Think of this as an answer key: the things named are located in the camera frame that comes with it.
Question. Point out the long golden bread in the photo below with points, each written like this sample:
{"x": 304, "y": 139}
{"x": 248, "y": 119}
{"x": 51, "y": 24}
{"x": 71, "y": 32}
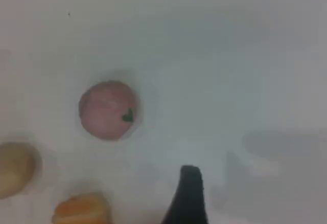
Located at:
{"x": 81, "y": 210}

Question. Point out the pink peach with green leaf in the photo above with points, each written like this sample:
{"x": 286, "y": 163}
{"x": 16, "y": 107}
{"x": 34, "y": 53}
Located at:
{"x": 106, "y": 111}

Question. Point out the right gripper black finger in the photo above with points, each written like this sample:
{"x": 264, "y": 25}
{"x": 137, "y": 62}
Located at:
{"x": 190, "y": 198}

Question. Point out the round tan bread bun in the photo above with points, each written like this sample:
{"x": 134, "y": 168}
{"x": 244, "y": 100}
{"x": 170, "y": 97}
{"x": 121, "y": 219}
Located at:
{"x": 15, "y": 170}

